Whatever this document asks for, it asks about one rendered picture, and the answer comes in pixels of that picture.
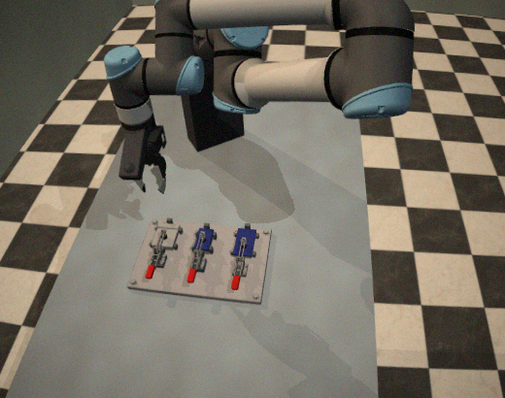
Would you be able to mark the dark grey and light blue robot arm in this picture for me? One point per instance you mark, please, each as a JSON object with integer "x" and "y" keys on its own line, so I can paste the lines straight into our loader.
{"x": 370, "y": 76}

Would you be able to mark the grey toggle clamp with red handle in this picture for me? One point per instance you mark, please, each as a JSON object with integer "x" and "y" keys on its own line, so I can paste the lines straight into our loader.
{"x": 236, "y": 269}

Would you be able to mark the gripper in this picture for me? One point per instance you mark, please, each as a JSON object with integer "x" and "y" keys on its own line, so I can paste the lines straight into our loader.
{"x": 152, "y": 156}

